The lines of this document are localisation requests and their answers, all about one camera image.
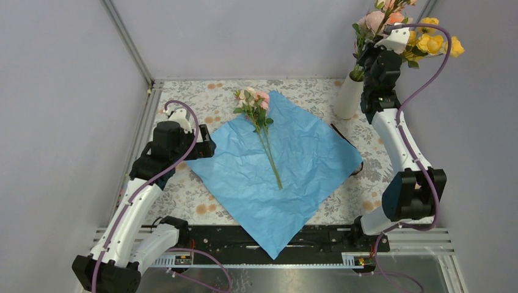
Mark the brown ribbon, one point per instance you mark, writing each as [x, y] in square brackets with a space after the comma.
[361, 166]

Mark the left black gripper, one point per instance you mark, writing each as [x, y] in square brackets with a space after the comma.
[203, 149]

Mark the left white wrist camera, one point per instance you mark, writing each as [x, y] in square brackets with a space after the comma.
[181, 116]

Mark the beige cylindrical vase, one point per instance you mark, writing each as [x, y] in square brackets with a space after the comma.
[348, 99]

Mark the white slotted cable duct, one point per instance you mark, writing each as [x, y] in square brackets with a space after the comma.
[187, 261]

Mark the floral patterned table mat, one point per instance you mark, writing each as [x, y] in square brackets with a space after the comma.
[186, 197]

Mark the left aluminium frame post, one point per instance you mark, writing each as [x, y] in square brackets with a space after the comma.
[130, 45]

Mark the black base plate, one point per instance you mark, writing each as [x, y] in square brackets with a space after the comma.
[312, 245]

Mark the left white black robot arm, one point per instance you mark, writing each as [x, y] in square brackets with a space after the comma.
[114, 264]

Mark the blue wrapping paper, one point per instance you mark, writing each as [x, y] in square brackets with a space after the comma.
[272, 186]

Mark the small pink rose stem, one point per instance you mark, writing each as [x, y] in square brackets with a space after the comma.
[254, 105]

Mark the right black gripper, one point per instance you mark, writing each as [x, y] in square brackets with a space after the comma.
[372, 47]

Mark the dark pink flower stem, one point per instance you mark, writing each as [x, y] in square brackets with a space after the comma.
[380, 20]

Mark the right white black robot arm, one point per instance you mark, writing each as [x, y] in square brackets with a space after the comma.
[415, 191]

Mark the yellow rose stem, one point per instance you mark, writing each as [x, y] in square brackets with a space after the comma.
[428, 42]

